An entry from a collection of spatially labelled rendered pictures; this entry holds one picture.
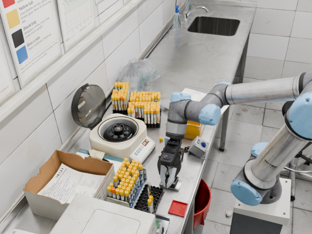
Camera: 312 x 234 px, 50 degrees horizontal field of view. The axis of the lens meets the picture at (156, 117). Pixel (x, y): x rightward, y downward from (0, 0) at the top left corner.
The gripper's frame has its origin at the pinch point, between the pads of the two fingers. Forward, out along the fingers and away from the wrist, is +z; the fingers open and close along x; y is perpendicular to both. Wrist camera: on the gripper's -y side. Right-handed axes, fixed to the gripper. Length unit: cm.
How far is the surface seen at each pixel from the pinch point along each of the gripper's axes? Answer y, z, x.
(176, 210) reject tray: 10.5, 13.0, -3.5
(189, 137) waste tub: 48.2, -10.6, 3.1
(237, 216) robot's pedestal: 20.2, 12.9, -27.3
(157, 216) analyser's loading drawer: 0.3, 12.9, 1.6
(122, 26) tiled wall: 74, -65, 60
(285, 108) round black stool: 127, -28, -45
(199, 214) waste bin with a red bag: 62, 34, -7
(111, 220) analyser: -31.9, 3.0, 7.2
